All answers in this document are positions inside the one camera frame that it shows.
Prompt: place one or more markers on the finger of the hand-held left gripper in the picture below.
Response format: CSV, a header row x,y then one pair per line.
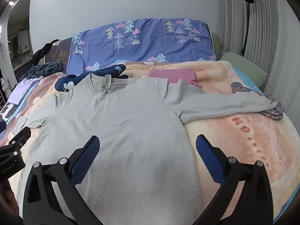
x,y
21,137

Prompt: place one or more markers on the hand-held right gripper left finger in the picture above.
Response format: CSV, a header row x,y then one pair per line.
x,y
88,153

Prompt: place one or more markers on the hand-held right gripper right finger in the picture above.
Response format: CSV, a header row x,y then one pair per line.
x,y
207,154

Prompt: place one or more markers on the grey t-shirt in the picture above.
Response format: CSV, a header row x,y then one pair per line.
x,y
129,121

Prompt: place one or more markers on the peach plush blanket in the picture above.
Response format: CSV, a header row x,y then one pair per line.
x,y
246,145

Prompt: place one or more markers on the folded lilac cloth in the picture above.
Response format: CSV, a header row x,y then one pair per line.
x,y
21,91

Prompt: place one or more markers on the white lucky cat figurine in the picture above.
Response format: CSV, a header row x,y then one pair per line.
x,y
4,84

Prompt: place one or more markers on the dark teal fluffy blanket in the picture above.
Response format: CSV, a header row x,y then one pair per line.
x,y
46,69

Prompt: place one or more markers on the floral patterned garment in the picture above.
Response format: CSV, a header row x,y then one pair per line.
x,y
239,88

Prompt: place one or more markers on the navy star print garment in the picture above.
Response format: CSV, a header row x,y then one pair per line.
x,y
70,80

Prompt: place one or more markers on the pink garment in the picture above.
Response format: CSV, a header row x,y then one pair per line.
x,y
173,75

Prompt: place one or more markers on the black garment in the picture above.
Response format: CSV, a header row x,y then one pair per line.
x,y
42,50

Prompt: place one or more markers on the dark golden tree print pillow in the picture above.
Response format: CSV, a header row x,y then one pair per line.
x,y
59,51

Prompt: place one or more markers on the green pillow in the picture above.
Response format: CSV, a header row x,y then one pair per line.
x,y
243,68

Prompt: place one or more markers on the blue tree-print pillow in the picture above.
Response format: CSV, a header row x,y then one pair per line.
x,y
145,42

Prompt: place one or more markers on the white pleated curtain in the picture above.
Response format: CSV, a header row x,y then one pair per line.
x,y
269,39

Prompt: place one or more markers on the white arched door frame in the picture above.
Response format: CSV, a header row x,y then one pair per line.
x,y
29,28

